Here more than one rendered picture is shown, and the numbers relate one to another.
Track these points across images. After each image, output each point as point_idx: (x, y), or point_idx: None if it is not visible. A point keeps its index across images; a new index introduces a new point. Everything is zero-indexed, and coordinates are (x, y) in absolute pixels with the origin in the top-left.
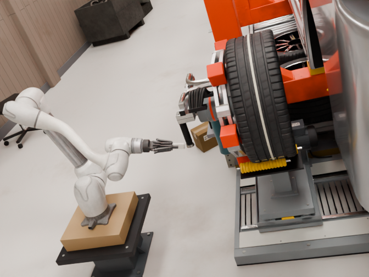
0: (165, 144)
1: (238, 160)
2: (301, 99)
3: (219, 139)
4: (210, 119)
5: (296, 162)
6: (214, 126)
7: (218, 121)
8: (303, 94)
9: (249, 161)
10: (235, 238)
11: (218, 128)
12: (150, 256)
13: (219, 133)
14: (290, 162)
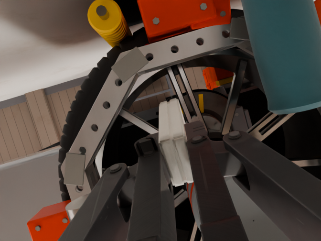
0: (175, 232)
1: (140, 11)
2: (319, 2)
3: (252, 9)
4: (193, 196)
5: (133, 22)
6: (274, 77)
7: (267, 100)
8: (319, 15)
9: (118, 36)
10: None
11: (260, 71)
12: None
13: (253, 45)
14: (134, 18)
